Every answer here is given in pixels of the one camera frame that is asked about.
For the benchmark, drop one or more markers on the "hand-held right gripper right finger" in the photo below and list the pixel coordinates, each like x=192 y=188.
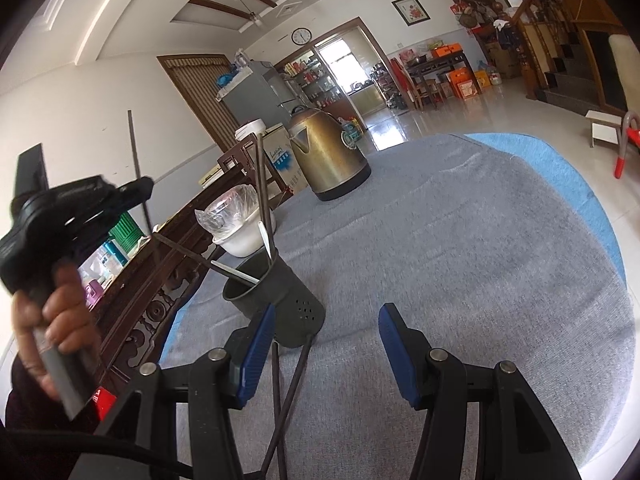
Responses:
x=397 y=355

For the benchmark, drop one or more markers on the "red stool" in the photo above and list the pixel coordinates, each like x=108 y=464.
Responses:
x=631 y=140

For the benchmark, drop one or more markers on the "brass electric kettle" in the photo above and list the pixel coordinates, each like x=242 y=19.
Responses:
x=325 y=160

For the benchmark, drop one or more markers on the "wooden side table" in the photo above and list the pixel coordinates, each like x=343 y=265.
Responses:
x=432 y=75

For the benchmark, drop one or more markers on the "person's left forearm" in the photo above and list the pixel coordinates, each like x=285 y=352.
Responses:
x=25 y=410

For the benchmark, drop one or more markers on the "wooden door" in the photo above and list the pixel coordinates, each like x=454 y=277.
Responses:
x=200 y=100

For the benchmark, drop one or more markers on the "white bowl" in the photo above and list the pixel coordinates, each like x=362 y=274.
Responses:
x=245 y=242

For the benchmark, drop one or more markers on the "orange boxes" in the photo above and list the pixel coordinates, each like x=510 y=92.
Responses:
x=465 y=82

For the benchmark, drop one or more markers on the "person's left hand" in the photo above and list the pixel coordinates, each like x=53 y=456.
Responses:
x=65 y=310

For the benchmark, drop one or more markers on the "dark wooden chopstick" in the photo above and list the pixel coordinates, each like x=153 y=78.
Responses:
x=271 y=220
x=275 y=375
x=260 y=175
x=300 y=365
x=195 y=256

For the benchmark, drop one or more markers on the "round wall clock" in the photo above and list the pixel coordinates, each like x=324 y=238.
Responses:
x=302 y=36

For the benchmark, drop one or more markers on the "red plastic object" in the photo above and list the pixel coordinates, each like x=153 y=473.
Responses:
x=102 y=404

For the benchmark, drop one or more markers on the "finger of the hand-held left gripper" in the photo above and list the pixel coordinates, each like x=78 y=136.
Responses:
x=135 y=190

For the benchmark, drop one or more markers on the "white step stool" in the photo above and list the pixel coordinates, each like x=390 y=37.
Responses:
x=602 y=127

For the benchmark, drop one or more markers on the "printed cardboard box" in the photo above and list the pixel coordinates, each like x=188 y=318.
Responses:
x=285 y=160

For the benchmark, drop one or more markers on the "clear plastic bag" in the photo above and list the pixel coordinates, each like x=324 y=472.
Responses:
x=225 y=210

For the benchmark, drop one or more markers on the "green plastic basket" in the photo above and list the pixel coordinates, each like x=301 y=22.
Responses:
x=122 y=232

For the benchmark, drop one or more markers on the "wooden chair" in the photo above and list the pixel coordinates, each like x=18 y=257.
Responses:
x=250 y=160

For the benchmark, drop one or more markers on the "framed picture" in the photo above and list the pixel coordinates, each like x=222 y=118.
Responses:
x=411 y=10

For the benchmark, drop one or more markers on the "carved dark wooden bench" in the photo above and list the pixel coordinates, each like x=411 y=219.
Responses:
x=150 y=310

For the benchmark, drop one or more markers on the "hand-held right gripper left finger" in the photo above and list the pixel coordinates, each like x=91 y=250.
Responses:
x=257 y=355

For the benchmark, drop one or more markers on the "wooden staircase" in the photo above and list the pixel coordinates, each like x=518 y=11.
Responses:
x=565 y=60

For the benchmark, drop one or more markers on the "grey refrigerator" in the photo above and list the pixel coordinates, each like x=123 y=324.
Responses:
x=255 y=92

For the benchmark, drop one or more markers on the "grey tablecloth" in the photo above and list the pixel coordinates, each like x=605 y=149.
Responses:
x=450 y=260

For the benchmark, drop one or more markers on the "grey metal utensil holder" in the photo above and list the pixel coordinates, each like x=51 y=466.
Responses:
x=295 y=290

